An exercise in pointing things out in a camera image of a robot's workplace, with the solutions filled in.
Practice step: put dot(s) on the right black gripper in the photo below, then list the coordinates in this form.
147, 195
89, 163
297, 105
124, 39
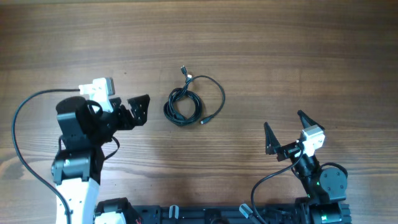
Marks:
289, 149

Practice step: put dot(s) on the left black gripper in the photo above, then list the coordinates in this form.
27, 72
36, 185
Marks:
125, 115

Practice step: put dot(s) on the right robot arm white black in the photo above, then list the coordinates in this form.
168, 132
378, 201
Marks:
325, 184

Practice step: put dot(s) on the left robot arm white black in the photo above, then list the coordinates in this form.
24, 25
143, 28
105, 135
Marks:
77, 169

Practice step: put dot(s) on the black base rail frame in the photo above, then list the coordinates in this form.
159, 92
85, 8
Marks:
120, 210

